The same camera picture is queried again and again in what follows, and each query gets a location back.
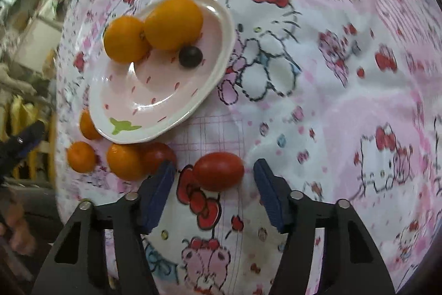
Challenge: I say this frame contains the small orange mandarin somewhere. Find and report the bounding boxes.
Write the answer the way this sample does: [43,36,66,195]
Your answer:
[106,143,144,181]

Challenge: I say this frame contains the round red tomato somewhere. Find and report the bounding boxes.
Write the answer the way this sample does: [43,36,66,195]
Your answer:
[139,142,177,175]

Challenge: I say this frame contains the medium orange mandarin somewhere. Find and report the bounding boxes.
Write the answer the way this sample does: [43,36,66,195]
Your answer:
[103,16,151,64]

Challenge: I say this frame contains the oval red tomato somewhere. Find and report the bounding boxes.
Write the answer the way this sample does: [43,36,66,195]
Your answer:
[193,152,245,192]

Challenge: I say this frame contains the dark grape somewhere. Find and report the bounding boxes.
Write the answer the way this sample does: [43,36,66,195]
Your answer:
[178,46,203,69]

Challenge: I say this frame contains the large orange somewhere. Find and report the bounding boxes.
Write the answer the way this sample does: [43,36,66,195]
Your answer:
[144,0,204,51]

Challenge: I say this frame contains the person's hand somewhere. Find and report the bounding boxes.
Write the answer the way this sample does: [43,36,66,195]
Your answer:
[1,201,36,256]

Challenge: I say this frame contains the pink strawberry plate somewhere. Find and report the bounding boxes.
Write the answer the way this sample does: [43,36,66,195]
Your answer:
[88,0,236,145]

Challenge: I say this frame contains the pink cartoon print bedsheet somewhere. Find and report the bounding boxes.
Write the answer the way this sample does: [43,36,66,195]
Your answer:
[56,0,441,294]

